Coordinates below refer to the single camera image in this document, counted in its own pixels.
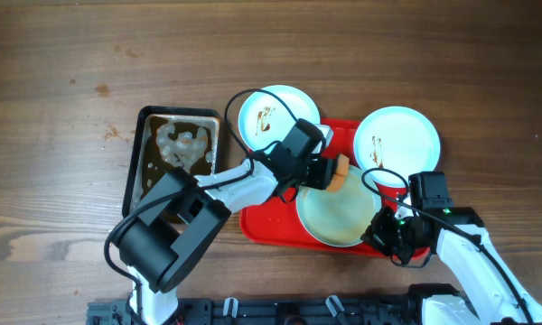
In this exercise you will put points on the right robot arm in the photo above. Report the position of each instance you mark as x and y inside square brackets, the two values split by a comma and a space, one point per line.
[427, 218]

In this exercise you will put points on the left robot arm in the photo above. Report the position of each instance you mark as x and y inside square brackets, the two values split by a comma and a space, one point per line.
[167, 233]

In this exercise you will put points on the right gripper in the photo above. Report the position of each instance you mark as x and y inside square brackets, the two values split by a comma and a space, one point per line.
[377, 235]

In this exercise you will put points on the white plate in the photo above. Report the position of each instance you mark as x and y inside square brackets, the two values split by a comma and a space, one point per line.
[262, 119]
[338, 218]
[393, 143]

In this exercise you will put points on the black water tray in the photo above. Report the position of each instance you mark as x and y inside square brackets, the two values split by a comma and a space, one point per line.
[167, 138]

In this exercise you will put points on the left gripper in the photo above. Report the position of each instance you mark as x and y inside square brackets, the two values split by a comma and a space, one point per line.
[324, 171]

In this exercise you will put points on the orange green scrub sponge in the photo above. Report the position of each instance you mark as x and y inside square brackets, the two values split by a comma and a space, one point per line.
[340, 173]

